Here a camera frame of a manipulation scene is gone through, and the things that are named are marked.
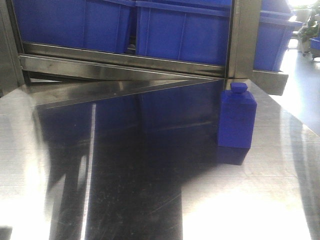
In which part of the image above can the blue bottle-shaped plastic part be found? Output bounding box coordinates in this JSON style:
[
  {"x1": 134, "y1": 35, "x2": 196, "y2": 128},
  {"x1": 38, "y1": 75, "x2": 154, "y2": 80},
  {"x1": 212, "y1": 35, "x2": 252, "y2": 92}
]
[{"x1": 217, "y1": 82, "x2": 257, "y2": 149}]

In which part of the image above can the blue bin middle on shelf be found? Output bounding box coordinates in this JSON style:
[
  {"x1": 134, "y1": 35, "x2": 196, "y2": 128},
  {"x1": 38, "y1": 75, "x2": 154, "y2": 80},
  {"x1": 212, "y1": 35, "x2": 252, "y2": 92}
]
[{"x1": 135, "y1": 0, "x2": 230, "y2": 66}]

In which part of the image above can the blue bin on shelf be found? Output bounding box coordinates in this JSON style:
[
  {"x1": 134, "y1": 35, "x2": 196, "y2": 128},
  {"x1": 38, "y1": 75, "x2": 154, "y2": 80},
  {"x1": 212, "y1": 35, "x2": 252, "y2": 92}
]
[
  {"x1": 135, "y1": 0, "x2": 230, "y2": 66},
  {"x1": 13, "y1": 0, "x2": 136, "y2": 53}
]

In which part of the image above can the blue bin left on shelf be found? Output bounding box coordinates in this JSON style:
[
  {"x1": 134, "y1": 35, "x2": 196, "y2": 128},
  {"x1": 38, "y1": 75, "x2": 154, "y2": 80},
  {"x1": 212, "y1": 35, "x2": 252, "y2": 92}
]
[{"x1": 13, "y1": 0, "x2": 136, "y2": 53}]

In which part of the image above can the stainless steel shelf rack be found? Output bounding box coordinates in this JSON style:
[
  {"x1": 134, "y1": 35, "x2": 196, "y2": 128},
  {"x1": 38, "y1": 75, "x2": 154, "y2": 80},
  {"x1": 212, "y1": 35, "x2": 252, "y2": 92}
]
[{"x1": 0, "y1": 0, "x2": 288, "y2": 95}]

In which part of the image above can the small blue bin on cart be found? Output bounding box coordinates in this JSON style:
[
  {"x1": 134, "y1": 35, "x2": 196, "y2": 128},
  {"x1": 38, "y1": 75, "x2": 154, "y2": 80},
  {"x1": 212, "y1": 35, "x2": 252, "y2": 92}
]
[{"x1": 310, "y1": 37, "x2": 320, "y2": 50}]

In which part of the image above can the blue bin right of post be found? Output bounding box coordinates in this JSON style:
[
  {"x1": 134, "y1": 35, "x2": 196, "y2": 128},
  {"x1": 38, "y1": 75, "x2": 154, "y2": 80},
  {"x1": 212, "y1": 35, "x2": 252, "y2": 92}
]
[{"x1": 253, "y1": 0, "x2": 303, "y2": 72}]

